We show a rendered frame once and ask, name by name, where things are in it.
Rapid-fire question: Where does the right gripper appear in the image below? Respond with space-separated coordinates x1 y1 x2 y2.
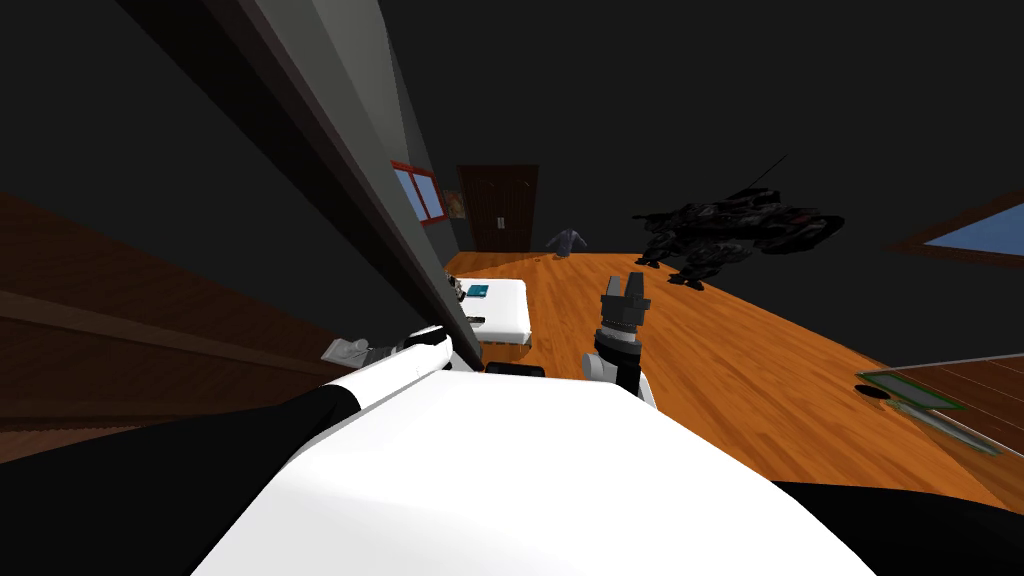
599 271 652 328

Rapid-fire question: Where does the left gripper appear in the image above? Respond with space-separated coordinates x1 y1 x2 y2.
320 337 371 367

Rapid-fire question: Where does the grey blue jacket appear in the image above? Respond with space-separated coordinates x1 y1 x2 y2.
544 227 590 260

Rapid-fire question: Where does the black robot sculpture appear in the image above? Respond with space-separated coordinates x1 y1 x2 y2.
631 185 847 292

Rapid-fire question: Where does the white bed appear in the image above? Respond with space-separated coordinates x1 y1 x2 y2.
444 275 535 349

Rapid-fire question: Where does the dark brown wardrobe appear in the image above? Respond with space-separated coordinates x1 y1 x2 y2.
455 163 541 254

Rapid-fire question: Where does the red framed window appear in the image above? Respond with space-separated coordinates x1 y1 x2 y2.
389 159 448 230

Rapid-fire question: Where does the dark brown door leaf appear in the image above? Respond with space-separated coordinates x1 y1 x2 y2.
0 190 357 465

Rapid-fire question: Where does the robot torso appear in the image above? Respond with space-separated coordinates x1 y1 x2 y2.
190 361 880 576

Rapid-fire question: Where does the brown framed window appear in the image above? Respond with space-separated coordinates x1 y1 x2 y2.
886 190 1024 270

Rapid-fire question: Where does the brown desk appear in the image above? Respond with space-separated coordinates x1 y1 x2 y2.
854 351 1024 459

